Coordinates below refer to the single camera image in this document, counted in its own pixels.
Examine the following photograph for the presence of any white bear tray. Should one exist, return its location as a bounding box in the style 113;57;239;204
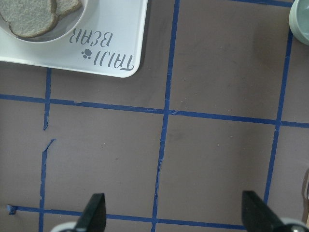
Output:
0;0;148;78

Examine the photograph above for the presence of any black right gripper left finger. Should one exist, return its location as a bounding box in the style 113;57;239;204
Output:
75;193;106;232

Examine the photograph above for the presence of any white round plate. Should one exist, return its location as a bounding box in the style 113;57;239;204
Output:
0;0;88;43

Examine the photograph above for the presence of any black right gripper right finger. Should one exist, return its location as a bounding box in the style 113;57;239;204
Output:
241;190;286;232

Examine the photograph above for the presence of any green bowl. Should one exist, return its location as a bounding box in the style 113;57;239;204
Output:
289;0;309;45

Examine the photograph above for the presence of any bread slice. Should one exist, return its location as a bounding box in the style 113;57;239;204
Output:
56;0;82;19
0;0;58;38

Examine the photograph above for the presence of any wooden cutting board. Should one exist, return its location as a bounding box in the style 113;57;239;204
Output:
301;169;309;228

